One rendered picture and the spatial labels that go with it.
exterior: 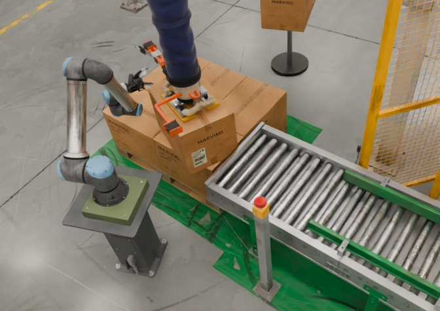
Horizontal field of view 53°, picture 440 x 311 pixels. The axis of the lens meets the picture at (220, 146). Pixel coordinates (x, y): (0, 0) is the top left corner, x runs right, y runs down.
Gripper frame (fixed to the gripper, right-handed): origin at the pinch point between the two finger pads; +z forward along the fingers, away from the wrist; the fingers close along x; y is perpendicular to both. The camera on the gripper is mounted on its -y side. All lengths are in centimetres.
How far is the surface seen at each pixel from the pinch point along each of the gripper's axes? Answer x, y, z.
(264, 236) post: -32, 135, 0
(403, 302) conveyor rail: -54, 200, 44
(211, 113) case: -13, 48, 19
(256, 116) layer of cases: -53, 34, 63
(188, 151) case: -29, 54, -5
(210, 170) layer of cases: -54, 58, 6
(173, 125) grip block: 3, 58, -11
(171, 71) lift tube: 20.5, 32.1, 4.7
